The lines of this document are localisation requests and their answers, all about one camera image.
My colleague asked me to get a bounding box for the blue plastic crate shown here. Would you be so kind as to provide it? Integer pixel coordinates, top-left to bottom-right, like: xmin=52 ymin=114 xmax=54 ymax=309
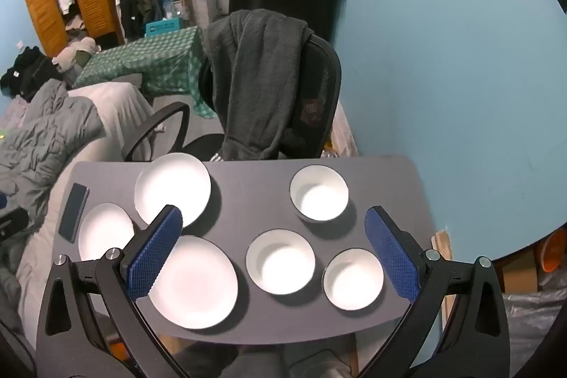
xmin=146 ymin=18 xmax=183 ymax=38

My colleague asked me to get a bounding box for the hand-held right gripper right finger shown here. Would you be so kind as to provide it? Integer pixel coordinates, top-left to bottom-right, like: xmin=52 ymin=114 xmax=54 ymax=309
xmin=357 ymin=205 xmax=510 ymax=378

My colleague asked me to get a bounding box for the white bowl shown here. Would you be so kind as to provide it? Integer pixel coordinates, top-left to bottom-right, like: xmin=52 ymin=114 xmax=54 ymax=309
xmin=246 ymin=229 xmax=316 ymax=296
xmin=290 ymin=165 xmax=350 ymax=222

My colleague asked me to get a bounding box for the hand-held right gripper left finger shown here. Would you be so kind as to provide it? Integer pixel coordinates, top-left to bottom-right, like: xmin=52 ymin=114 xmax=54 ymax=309
xmin=37 ymin=205 xmax=192 ymax=378

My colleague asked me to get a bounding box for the orange basin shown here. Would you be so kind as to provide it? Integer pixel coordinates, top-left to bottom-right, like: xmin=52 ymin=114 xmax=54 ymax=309
xmin=536 ymin=230 xmax=567 ymax=272

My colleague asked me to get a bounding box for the beige clothes pile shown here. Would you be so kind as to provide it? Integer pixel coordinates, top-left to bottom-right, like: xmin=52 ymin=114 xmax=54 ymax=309
xmin=52 ymin=36 xmax=100 ymax=71

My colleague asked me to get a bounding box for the stack of white plates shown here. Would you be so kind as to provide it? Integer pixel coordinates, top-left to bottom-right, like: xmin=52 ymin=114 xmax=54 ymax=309
xmin=146 ymin=235 xmax=239 ymax=330

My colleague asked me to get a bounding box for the dark smartphone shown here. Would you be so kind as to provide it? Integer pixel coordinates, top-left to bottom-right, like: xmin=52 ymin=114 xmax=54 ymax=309
xmin=58 ymin=182 xmax=90 ymax=243

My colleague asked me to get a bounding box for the clear water bottle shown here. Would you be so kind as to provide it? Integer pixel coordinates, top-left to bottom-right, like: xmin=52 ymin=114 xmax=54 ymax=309
xmin=162 ymin=0 xmax=184 ymax=22

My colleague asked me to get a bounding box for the grey fleece robe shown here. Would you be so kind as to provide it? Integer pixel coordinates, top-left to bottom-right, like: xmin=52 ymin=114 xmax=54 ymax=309
xmin=206 ymin=9 xmax=313 ymax=162

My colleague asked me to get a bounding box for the cardboard box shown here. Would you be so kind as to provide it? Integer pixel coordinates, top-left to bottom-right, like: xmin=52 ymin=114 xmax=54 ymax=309
xmin=500 ymin=258 xmax=539 ymax=294

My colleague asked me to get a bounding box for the black clothes pile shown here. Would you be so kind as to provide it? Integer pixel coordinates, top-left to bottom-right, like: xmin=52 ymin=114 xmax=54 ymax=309
xmin=0 ymin=46 xmax=58 ymax=100

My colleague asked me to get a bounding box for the wooden board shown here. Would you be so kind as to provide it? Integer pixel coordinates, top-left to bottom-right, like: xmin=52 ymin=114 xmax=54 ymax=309
xmin=432 ymin=230 xmax=457 ymax=343

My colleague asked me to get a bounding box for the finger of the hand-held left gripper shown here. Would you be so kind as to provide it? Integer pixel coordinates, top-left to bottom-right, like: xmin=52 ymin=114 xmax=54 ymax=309
xmin=0 ymin=207 xmax=30 ymax=243

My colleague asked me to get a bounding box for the grey plastic bag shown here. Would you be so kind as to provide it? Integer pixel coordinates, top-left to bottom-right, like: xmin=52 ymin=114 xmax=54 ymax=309
xmin=505 ymin=294 xmax=567 ymax=378

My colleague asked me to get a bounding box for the green checked tablecloth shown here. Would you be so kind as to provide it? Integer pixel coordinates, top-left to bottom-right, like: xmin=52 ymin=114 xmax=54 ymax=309
xmin=73 ymin=26 xmax=220 ymax=119

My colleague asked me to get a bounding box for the small white plate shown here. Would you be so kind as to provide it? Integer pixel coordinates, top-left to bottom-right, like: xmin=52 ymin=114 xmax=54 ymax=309
xmin=322 ymin=248 xmax=384 ymax=311

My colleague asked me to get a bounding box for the white bed sheet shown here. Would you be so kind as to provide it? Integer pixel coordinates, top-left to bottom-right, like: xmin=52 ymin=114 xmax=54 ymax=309
xmin=15 ymin=82 xmax=156 ymax=339

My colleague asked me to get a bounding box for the black office chair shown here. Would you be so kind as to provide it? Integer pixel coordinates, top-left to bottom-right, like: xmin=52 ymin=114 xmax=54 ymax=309
xmin=122 ymin=33 xmax=343 ymax=163

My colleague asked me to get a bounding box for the grey quilt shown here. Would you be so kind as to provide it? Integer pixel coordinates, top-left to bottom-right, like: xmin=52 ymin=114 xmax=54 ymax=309
xmin=0 ymin=78 xmax=107 ymax=272

